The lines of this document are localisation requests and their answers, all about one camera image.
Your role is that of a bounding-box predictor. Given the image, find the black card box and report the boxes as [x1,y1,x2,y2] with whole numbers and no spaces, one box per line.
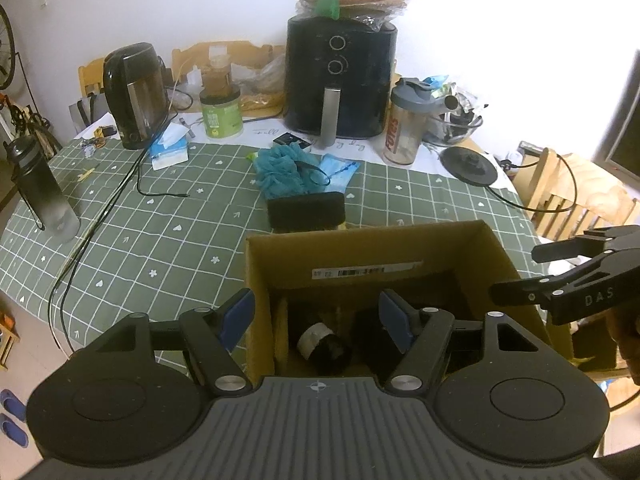
[272,132,311,152]

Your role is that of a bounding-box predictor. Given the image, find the clear plastic bag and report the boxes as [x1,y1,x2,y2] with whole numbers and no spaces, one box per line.
[231,54,285,113]

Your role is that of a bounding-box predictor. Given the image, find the green grid tablecloth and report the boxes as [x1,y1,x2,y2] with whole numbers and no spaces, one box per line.
[1,142,544,366]

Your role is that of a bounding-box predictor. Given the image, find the blue slipper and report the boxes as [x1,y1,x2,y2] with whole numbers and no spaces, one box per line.
[0,389,26,422]
[0,414,28,448]

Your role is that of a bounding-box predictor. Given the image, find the person right hand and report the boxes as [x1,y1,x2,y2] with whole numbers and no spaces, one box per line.
[605,304,640,385]

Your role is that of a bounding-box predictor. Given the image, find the wooden chair right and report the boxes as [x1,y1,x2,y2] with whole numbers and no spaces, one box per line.
[512,148,639,242]

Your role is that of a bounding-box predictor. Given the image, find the wooden chair back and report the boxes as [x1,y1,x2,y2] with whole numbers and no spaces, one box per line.
[78,40,285,96]

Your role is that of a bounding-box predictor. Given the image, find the glass bowl with clutter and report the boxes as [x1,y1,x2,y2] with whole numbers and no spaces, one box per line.
[423,91,484,148]

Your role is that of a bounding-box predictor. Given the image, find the bicycle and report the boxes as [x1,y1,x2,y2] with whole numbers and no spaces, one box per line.
[0,6,62,159]

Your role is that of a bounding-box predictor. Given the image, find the black kettle base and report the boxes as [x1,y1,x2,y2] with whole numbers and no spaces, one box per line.
[439,146,498,188]

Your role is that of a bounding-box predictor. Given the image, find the black electric kettle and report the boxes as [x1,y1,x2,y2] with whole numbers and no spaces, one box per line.
[103,42,169,150]

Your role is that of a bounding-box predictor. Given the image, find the black water bottle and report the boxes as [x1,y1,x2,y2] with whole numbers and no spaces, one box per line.
[3,134,80,243]

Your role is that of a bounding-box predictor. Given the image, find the blue plastic packet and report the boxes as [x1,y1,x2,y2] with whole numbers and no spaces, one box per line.
[319,154,360,194]

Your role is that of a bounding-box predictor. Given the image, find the black socks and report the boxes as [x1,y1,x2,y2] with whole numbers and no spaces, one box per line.
[288,309,352,376]

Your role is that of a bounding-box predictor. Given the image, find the black headband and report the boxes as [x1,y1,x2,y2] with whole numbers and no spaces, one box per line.
[267,192,346,233]

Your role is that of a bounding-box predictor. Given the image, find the grey lid shaker bottle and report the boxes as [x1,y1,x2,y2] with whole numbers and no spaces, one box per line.
[383,78,435,166]

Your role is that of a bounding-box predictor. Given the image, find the black air fryer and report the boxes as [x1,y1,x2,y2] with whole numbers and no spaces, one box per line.
[284,16,397,139]

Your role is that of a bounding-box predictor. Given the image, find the blue tissue pack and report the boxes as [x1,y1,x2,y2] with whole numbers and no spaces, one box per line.
[150,122,189,171]

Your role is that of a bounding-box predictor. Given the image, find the teal fluffy scrunchie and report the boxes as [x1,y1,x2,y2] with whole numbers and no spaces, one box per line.
[253,143,330,200]

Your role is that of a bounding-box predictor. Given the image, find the wooden chair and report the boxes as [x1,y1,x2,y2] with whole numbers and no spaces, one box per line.
[512,148,639,242]
[78,40,285,96]

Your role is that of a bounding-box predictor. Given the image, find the green label plastic jar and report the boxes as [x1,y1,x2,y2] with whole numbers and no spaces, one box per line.
[200,54,243,139]

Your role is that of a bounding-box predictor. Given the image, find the black power cable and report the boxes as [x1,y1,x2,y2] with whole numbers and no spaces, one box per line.
[46,79,194,356]

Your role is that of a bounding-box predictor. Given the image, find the brown cardboard box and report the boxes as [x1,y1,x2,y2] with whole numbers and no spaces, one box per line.
[243,219,574,386]

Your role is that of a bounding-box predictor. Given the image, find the kettle base cable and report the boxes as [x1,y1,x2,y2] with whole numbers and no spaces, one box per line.
[487,152,580,215]

